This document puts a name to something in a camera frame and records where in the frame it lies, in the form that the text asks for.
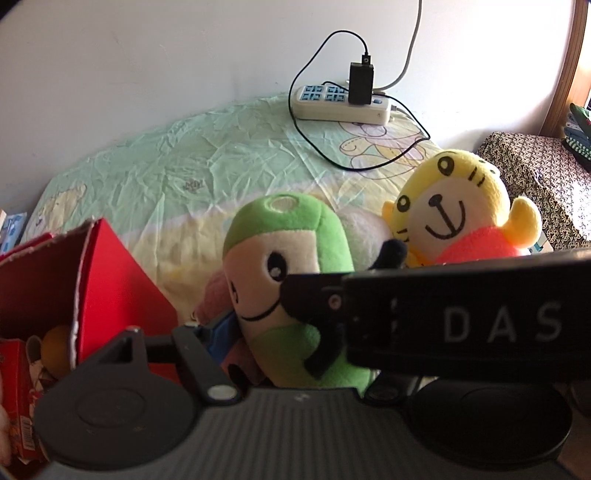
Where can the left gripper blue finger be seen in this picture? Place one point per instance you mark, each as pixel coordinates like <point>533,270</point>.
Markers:
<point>200,353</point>

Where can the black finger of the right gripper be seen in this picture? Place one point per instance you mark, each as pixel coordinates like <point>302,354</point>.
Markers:
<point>392,255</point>

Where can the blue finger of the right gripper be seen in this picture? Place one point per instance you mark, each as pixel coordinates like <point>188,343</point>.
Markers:
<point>324,357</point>

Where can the pink teddy bear plush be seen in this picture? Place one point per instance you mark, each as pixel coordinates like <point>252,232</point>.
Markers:
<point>217,295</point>

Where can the yellow tiger plush toy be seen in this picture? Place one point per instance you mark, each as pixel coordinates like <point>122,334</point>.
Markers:
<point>455,208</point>

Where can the green bean plush toy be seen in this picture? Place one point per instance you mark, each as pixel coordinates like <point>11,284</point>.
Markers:
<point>272,245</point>

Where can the white rabbit plush blue bow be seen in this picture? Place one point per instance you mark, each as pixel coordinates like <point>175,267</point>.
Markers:
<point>366,233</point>

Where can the red cardboard box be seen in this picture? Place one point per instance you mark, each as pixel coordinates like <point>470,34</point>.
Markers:
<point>81,381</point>

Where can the floral brown cloth cover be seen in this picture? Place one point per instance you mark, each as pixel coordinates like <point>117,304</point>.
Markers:
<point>542,169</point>

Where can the cartoon print bed sheet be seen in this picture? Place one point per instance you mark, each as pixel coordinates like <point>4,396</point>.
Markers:
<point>170,194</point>

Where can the white power strip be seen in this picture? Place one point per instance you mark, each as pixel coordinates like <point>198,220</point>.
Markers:
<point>331,103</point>

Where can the black charger adapter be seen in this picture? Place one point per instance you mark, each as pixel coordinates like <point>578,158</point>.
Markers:
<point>361,78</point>

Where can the yellow book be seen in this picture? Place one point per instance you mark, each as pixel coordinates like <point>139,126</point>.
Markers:
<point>3,217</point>

